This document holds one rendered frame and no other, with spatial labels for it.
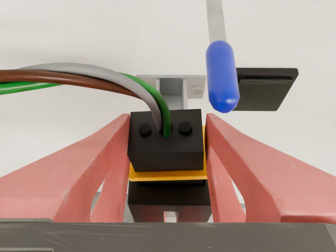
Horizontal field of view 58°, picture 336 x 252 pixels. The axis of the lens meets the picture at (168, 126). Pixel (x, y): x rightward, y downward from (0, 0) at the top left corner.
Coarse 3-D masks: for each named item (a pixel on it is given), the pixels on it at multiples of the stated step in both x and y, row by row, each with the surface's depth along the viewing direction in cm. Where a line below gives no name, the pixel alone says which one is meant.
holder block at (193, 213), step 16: (128, 192) 14; (144, 192) 14; (160, 192) 14; (176, 192) 14; (192, 192) 14; (208, 192) 14; (144, 208) 15; (160, 208) 15; (176, 208) 15; (192, 208) 15; (208, 208) 14
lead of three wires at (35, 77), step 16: (48, 64) 8; (64, 64) 8; (80, 64) 8; (0, 80) 7; (16, 80) 7; (32, 80) 8; (48, 80) 8; (64, 80) 8; (80, 80) 8; (96, 80) 8; (112, 80) 9; (128, 80) 9; (144, 80) 10; (144, 96) 10; (160, 96) 10; (160, 112) 11; (160, 128) 12
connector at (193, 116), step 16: (144, 112) 13; (176, 112) 13; (192, 112) 13; (144, 128) 12; (176, 128) 12; (192, 128) 12; (128, 144) 12; (144, 144) 12; (160, 144) 12; (176, 144) 12; (192, 144) 12; (144, 160) 12; (160, 160) 12; (176, 160) 12; (192, 160) 12
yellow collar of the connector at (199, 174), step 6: (204, 126) 14; (204, 150) 14; (204, 156) 14; (204, 162) 13; (132, 168) 14; (204, 168) 13; (132, 174) 13; (138, 174) 13; (144, 174) 13; (150, 174) 13; (156, 174) 13; (162, 174) 13; (168, 174) 13; (174, 174) 13; (180, 174) 13; (186, 174) 13; (192, 174) 13; (198, 174) 13; (204, 174) 13; (132, 180) 13; (138, 180) 13; (144, 180) 13; (150, 180) 13
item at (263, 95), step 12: (240, 72) 19; (252, 72) 19; (264, 72) 19; (276, 72) 19; (288, 72) 19; (240, 84) 19; (252, 84) 19; (264, 84) 19; (276, 84) 19; (288, 84) 19; (240, 96) 20; (252, 96) 20; (264, 96) 20; (276, 96) 20; (240, 108) 22; (252, 108) 22; (264, 108) 22; (276, 108) 22
